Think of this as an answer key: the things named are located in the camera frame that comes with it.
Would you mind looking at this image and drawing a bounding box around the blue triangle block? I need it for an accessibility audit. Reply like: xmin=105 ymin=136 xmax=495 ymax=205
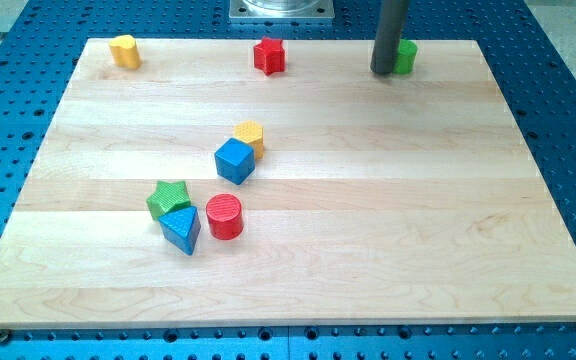
xmin=158 ymin=206 xmax=201 ymax=256

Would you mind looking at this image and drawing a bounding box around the red star block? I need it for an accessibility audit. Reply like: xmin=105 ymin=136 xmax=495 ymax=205
xmin=253 ymin=37 xmax=286 ymax=76

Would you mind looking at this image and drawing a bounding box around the yellow hexagon block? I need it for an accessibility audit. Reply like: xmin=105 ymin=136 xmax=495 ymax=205
xmin=234 ymin=120 xmax=264 ymax=160

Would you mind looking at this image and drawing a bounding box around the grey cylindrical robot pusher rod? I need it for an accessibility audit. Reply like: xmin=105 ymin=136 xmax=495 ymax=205
xmin=370 ymin=0 xmax=410 ymax=75

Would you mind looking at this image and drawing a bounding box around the light wooden board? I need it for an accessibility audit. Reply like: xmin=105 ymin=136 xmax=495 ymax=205
xmin=0 ymin=38 xmax=576 ymax=329

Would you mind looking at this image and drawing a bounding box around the left board clamp screw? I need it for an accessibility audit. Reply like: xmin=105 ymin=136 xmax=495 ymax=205
xmin=0 ymin=329 xmax=12 ymax=345

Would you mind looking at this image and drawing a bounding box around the yellow heart block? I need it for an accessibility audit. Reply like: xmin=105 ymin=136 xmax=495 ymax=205
xmin=108 ymin=35 xmax=142 ymax=70

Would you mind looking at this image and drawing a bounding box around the green block behind rod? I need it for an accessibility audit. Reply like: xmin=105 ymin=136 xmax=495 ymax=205
xmin=393 ymin=39 xmax=418 ymax=75

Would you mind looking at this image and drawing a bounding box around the green star block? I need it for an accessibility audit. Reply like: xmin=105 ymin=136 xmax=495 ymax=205
xmin=146 ymin=180 xmax=191 ymax=221

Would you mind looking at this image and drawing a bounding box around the blue cube block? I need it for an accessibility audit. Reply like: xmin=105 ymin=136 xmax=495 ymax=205
xmin=214 ymin=138 xmax=255 ymax=185

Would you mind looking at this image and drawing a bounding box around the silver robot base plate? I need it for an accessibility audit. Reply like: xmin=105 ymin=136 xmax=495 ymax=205
xmin=229 ymin=0 xmax=335 ymax=20

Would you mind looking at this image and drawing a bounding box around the red cylinder block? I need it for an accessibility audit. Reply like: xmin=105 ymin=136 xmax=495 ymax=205
xmin=206 ymin=193 xmax=244 ymax=241

